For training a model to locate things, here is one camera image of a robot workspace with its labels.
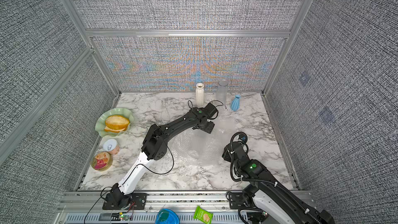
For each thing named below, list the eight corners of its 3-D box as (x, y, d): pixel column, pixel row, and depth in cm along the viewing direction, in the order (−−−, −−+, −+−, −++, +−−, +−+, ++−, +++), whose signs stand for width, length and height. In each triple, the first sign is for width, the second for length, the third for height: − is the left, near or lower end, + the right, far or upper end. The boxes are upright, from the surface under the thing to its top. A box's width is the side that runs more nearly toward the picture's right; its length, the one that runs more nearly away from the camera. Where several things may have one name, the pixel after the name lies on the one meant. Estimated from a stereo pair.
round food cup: (91, 171, 84) (88, 169, 81) (98, 154, 90) (95, 151, 88) (109, 171, 84) (106, 169, 81) (115, 154, 90) (113, 151, 88)
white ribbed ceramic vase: (196, 107, 113) (195, 90, 99) (196, 100, 117) (195, 83, 104) (203, 107, 113) (204, 90, 99) (203, 100, 117) (204, 83, 104)
